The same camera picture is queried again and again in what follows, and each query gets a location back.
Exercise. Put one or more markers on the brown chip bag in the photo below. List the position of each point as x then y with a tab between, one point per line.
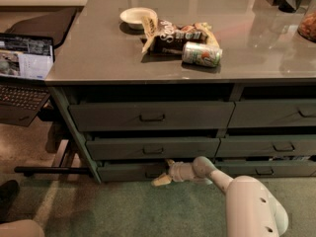
165	37

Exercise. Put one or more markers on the white bowl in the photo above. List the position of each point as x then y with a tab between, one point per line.
133	16

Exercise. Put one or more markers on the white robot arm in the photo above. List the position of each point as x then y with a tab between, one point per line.
251	209

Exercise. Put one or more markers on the black office chair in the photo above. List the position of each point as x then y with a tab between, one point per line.
55	25

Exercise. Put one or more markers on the snack jar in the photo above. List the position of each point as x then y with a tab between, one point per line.
307	26

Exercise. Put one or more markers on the green cabinet frame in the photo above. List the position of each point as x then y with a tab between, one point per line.
66	96

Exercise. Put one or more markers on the black shoe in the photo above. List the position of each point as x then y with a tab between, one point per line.
8	192

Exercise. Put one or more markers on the black laptop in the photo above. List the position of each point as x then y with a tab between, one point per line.
24	63

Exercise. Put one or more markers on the green soda can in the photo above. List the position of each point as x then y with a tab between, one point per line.
201	54

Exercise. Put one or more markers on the laptop stand with black bar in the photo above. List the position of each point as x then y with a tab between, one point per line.
60	141

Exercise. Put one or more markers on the person knee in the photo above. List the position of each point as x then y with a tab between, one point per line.
21	228

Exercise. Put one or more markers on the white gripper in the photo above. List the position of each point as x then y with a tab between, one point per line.
175	172

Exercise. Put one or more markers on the green drawer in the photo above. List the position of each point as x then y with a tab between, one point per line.
268	169
267	146
139	172
151	115
151	148
273	113

